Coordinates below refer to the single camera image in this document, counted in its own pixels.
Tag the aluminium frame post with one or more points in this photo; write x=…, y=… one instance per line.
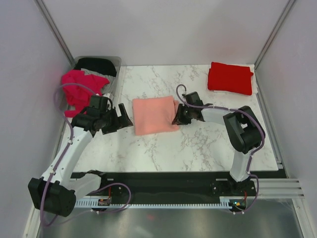
x=274, y=32
x=55, y=31

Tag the salmon pink t shirt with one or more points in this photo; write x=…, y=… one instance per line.
x=154, y=115

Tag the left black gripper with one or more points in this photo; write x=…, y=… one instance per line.
x=121, y=122

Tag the left aluminium frame post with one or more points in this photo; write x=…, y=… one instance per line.
x=55, y=31

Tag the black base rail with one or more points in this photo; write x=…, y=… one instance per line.
x=172, y=187

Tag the grey t shirt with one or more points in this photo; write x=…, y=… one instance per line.
x=108, y=88

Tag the black t shirt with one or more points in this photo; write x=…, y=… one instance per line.
x=99, y=65

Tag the grey plastic bin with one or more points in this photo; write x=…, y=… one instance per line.
x=89, y=76

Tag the right aluminium frame post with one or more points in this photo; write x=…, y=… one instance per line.
x=274, y=32

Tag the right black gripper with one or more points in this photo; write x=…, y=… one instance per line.
x=179, y=119

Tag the magenta t shirt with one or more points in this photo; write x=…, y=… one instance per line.
x=79, y=95

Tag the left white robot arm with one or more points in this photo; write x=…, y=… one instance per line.
x=54, y=192

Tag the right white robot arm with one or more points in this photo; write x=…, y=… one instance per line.
x=245, y=132

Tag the folded red t shirt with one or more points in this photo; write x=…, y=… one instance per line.
x=230, y=78

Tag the folded white t shirt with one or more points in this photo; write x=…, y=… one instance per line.
x=255, y=84

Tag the white slotted cable duct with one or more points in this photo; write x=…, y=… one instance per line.
x=103, y=202

